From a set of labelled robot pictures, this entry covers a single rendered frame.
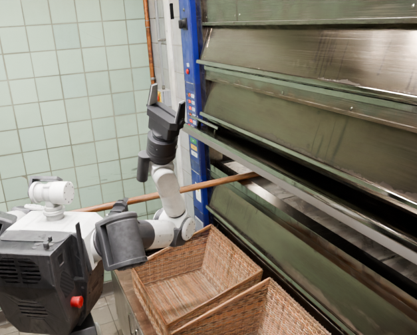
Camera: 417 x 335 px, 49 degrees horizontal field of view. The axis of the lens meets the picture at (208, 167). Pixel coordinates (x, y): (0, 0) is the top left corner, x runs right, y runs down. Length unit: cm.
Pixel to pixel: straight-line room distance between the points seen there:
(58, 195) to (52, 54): 181
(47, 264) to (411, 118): 98
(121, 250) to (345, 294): 78
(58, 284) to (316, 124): 94
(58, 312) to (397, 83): 106
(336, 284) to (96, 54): 211
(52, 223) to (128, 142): 189
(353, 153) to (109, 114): 205
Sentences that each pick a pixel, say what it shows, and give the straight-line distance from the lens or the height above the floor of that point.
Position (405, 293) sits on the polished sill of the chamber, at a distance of 142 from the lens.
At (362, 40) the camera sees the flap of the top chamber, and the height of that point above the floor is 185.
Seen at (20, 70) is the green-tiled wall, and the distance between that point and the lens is 305.
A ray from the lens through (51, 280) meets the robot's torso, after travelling 126.
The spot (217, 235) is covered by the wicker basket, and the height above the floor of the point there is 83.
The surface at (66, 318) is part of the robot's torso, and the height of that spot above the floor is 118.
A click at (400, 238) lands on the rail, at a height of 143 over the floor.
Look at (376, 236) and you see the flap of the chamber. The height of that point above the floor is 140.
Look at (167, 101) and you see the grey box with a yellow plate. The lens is 287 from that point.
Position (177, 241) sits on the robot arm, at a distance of 150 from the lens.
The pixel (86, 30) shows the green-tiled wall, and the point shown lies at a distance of 308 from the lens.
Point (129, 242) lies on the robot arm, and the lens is 128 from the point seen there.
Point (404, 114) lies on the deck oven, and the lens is 127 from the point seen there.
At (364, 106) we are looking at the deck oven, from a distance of 137.
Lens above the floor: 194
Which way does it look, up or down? 19 degrees down
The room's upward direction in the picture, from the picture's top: 3 degrees counter-clockwise
